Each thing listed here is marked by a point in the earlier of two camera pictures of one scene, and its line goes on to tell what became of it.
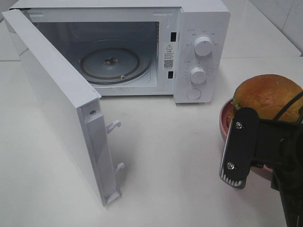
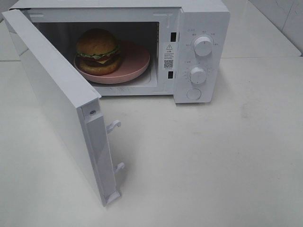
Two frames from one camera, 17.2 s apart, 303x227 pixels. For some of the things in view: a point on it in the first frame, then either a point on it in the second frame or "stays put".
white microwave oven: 178,48 stays put
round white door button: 194,93 stays put
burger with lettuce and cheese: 269,94 to 98,52
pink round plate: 226,117 to 135,61
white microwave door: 75,105 stays put
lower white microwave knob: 198,75 stays put
